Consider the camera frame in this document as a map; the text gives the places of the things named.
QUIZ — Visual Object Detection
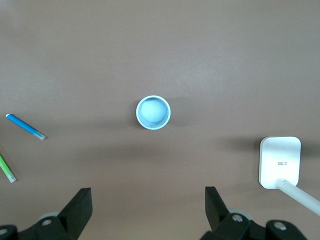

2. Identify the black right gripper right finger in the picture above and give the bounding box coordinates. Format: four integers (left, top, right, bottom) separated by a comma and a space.
201, 186, 307, 240

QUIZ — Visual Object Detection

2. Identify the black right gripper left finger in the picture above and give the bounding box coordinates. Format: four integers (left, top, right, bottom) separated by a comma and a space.
0, 187, 94, 240

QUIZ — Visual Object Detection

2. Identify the blue marker pen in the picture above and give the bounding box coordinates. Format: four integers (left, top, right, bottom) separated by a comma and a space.
5, 113, 47, 141

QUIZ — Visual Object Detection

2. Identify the green marker pen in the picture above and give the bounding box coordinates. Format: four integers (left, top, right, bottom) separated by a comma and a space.
0, 152, 17, 183

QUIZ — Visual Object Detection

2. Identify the white desk lamp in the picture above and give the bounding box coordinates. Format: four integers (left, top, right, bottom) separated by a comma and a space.
258, 135, 320, 217

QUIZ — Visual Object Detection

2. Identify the light blue plastic cup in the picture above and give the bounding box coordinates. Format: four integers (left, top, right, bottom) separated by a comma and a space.
135, 94, 172, 130

